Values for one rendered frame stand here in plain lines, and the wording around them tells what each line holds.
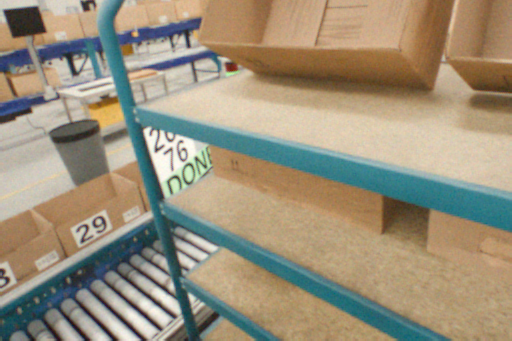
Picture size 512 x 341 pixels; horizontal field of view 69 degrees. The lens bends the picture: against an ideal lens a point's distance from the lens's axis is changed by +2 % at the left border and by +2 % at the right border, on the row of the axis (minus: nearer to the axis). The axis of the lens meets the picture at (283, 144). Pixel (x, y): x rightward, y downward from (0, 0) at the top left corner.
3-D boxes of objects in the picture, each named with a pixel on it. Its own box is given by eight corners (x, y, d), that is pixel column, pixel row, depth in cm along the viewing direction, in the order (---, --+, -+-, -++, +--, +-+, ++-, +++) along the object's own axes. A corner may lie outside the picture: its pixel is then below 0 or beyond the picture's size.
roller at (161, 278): (195, 313, 152) (193, 305, 150) (129, 265, 183) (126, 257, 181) (204, 305, 155) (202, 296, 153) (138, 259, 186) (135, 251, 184)
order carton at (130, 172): (147, 213, 191) (139, 185, 184) (118, 197, 209) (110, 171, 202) (206, 179, 218) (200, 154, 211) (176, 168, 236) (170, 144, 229)
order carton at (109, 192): (68, 259, 164) (54, 228, 157) (43, 236, 181) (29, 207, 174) (146, 214, 191) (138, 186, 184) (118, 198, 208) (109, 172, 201)
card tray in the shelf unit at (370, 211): (443, 158, 79) (448, 115, 74) (381, 237, 58) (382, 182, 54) (293, 128, 103) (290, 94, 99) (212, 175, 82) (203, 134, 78)
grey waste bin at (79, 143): (65, 193, 406) (43, 140, 379) (71, 173, 449) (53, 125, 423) (113, 181, 420) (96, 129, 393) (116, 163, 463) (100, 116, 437)
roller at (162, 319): (179, 327, 146) (169, 337, 143) (114, 274, 178) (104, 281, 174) (176, 319, 144) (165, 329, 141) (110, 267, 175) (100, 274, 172)
